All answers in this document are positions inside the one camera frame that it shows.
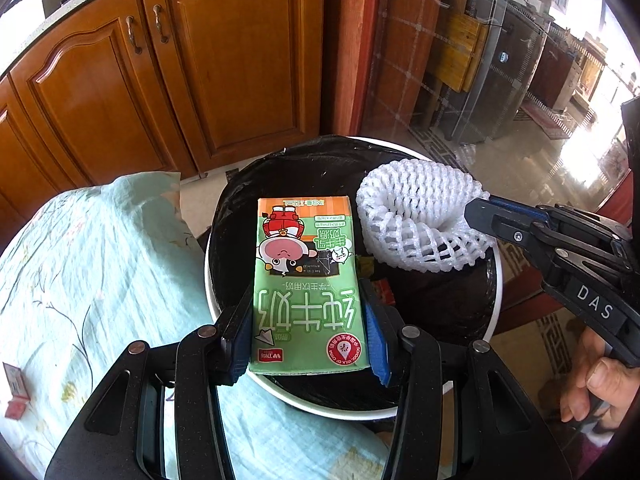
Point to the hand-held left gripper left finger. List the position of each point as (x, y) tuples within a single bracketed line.
[(240, 342)]

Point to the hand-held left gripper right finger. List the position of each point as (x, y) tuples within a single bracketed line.
[(378, 347)]

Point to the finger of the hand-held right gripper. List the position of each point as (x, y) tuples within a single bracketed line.
[(505, 230), (585, 232)]

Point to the white round trash bin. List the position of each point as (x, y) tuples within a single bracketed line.
[(207, 285)]

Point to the green milk carton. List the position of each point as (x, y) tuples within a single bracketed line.
[(305, 300)]

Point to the black plastic bin liner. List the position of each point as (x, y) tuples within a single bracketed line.
[(450, 305)]

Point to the white foam fruit net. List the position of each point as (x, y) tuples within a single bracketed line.
[(400, 210)]

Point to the person's right forearm pink sleeve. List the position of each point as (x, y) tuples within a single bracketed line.
[(602, 445)]

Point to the person's right hand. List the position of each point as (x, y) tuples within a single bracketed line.
[(600, 380)]

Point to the red framed glass door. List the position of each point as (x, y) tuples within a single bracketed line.
[(525, 85)]

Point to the light blue floral tablecloth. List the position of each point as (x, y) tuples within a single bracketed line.
[(100, 285)]

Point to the yellow wooden box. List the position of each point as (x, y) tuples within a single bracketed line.
[(462, 52)]

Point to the small red box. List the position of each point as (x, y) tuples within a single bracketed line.
[(16, 390)]

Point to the brown wooden kitchen cabinet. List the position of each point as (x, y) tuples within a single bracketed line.
[(225, 85)]

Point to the pale speckled countertop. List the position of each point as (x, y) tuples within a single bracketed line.
[(80, 7)]

